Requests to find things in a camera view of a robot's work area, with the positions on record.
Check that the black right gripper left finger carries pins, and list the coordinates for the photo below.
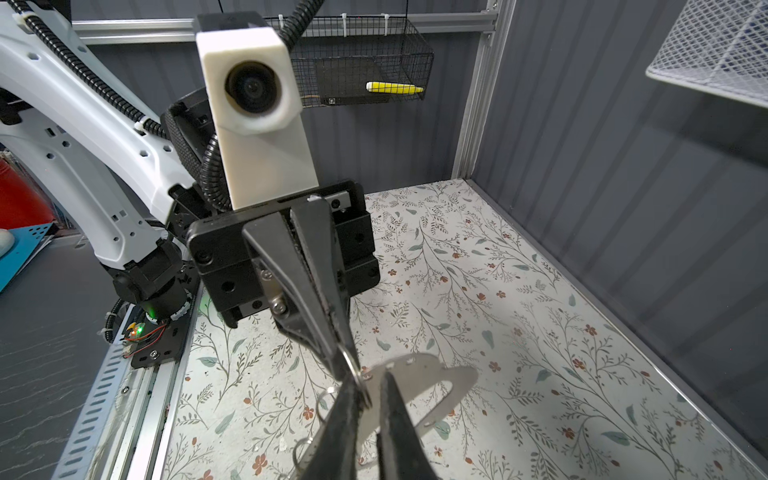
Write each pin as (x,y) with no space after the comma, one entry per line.
(335,451)

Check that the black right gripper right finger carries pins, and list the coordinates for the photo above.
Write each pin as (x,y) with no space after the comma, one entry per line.
(400,454)

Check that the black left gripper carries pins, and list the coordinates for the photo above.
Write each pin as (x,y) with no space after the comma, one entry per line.
(307,284)

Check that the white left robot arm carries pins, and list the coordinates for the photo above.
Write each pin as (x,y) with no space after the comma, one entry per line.
(223,181)

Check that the yellow marker pen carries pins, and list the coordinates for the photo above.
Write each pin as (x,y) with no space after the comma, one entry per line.
(388,88)

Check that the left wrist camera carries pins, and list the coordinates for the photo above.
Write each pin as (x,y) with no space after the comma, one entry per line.
(256,108)

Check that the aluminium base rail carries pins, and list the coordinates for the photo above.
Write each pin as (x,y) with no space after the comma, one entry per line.
(123,430)

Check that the black wire basket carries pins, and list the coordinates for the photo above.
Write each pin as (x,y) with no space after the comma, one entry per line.
(338,55)

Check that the white wire mesh basket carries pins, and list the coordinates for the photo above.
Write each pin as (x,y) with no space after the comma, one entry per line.
(719,48)

